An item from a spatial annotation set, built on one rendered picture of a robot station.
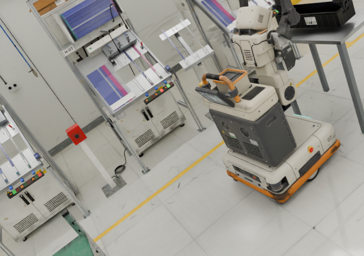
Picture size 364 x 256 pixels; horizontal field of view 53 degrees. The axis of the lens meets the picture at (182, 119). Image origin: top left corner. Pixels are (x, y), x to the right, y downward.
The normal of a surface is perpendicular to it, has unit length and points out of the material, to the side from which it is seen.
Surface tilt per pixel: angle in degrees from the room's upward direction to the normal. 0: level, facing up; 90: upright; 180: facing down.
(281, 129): 90
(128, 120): 90
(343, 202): 0
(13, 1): 90
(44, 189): 90
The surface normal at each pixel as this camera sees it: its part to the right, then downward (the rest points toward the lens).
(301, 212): -0.44, -0.79
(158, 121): 0.43, 0.25
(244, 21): -0.84, -0.10
